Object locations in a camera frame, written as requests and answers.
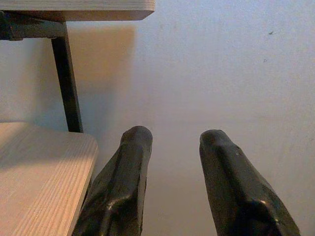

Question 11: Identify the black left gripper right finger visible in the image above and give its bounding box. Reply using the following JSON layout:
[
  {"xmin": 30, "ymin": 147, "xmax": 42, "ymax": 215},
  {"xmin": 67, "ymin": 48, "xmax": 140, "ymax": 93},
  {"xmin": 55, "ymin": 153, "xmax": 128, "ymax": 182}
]
[{"xmin": 199, "ymin": 129, "xmax": 301, "ymax": 236}]

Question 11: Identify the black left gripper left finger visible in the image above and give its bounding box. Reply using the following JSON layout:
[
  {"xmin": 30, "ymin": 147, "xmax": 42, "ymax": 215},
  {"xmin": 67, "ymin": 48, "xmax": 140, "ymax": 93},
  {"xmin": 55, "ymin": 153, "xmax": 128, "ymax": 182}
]
[{"xmin": 72, "ymin": 125, "xmax": 154, "ymax": 236}]

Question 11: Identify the light wooden table top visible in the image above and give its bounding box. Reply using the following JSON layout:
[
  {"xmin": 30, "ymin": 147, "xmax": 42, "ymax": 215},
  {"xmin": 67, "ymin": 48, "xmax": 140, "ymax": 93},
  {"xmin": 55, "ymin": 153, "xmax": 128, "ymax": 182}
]
[{"xmin": 0, "ymin": 0, "xmax": 156, "ymax": 22}]

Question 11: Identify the black metal table frame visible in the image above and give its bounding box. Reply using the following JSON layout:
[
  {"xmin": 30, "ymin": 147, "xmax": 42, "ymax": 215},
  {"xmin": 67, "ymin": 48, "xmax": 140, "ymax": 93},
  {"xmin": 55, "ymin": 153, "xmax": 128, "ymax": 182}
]
[{"xmin": 0, "ymin": 11, "xmax": 84, "ymax": 133}]

